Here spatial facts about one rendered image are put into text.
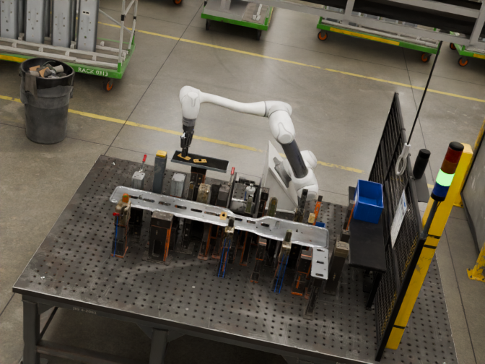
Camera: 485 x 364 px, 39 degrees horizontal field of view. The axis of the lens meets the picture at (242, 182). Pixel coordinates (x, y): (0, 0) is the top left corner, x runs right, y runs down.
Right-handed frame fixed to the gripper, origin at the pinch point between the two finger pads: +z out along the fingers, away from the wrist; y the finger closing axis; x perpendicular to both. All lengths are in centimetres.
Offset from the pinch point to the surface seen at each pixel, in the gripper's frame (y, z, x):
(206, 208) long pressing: 19.0, 20.1, 31.8
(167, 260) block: 46, 50, 25
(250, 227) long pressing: 17, 20, 63
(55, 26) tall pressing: -235, 67, -328
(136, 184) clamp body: 29.9, 18.5, -14.9
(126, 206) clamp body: 59, 15, 0
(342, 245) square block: 3, 14, 118
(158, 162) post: 9.8, 9.5, -13.0
